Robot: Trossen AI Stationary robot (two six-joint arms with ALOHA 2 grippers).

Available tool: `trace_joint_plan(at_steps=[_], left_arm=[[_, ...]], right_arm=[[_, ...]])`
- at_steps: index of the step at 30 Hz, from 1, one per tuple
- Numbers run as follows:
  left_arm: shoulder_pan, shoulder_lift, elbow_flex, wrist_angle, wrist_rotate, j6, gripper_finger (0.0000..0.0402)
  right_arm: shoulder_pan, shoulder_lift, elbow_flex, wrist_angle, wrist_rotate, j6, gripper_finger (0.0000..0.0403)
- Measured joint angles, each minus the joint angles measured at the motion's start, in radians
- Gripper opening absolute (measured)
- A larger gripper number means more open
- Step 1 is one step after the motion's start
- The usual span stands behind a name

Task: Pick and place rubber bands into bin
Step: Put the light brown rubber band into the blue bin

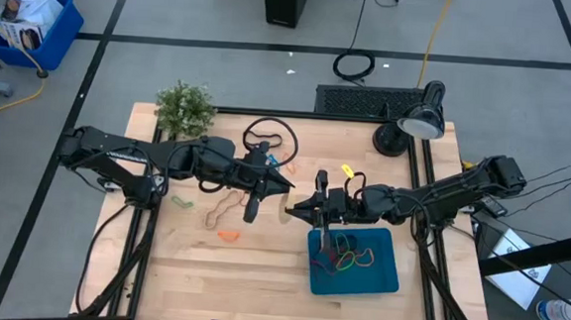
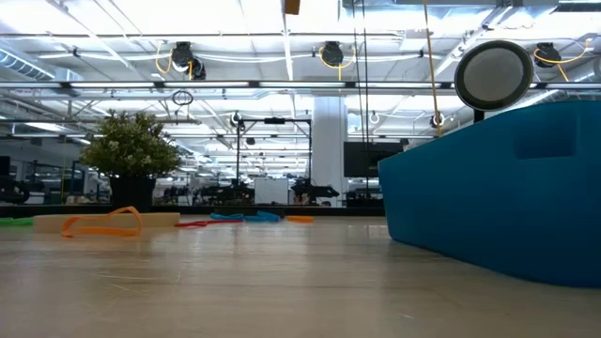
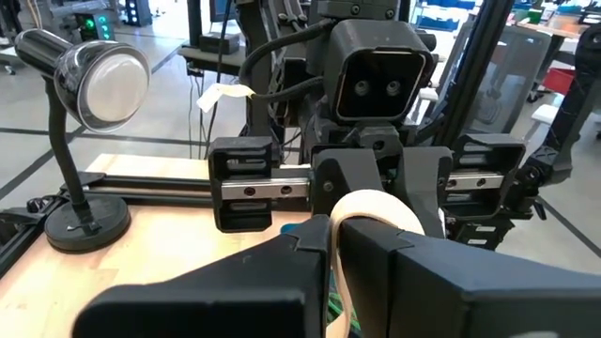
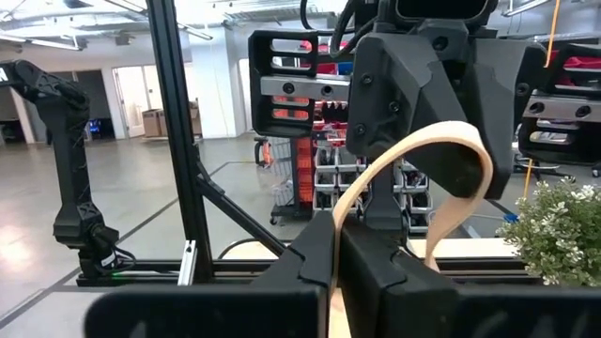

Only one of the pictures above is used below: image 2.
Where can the blue rubber band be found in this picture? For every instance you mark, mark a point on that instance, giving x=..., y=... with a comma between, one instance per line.
x=265, y=217
x=225, y=217

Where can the orange wide rubber band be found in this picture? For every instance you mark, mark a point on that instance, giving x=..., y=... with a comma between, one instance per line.
x=103, y=231

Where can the green rubber band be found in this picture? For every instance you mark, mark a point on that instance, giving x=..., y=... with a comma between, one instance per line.
x=14, y=221

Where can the small orange thin rubber band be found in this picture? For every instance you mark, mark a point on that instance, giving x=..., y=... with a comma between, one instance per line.
x=300, y=219

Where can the long red thin rubber band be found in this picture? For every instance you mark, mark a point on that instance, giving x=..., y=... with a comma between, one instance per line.
x=206, y=223

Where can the teal plastic bin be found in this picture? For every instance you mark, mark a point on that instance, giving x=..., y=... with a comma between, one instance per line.
x=469, y=197

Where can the white board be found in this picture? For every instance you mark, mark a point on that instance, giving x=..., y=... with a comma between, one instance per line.
x=271, y=191

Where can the black overhead crossbar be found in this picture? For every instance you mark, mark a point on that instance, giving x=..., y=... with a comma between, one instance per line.
x=347, y=85

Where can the small artificial green plant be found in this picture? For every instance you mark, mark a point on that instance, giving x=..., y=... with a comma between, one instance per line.
x=131, y=150

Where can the black desk lamp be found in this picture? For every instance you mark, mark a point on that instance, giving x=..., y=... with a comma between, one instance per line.
x=493, y=75

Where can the black background rig frame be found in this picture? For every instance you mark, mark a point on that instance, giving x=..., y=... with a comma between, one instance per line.
x=238, y=155

